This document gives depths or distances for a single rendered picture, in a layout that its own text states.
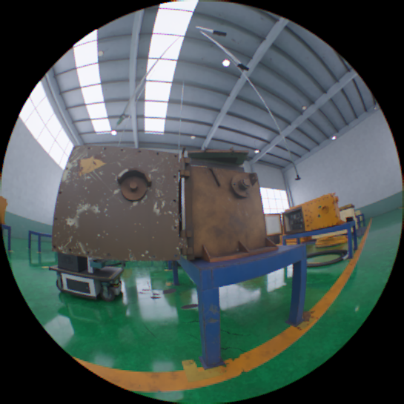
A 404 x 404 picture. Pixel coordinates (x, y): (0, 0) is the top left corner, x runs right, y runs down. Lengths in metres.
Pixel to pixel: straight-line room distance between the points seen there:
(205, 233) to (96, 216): 0.58
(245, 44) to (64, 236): 8.89
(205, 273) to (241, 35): 8.70
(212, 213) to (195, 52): 8.13
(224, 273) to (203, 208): 0.41
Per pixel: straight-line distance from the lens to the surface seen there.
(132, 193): 0.64
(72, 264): 1.87
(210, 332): 0.73
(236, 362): 0.95
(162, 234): 0.62
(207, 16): 8.29
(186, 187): 0.74
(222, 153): 1.01
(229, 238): 0.86
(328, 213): 3.00
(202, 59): 8.52
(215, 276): 0.60
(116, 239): 0.63
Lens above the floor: 0.75
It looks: 16 degrees up
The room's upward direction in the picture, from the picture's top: 3 degrees counter-clockwise
